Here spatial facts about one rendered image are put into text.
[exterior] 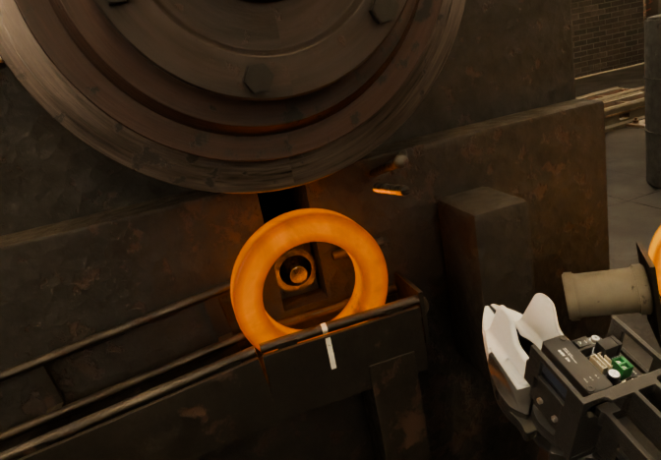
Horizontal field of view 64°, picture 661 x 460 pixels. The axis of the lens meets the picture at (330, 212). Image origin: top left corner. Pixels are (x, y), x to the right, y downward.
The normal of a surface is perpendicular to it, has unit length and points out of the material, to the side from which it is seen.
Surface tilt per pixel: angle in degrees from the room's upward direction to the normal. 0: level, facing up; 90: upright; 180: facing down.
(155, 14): 90
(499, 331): 89
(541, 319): 87
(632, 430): 17
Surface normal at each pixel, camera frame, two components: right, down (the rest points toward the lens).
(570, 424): -0.94, 0.25
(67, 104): 0.28, 0.23
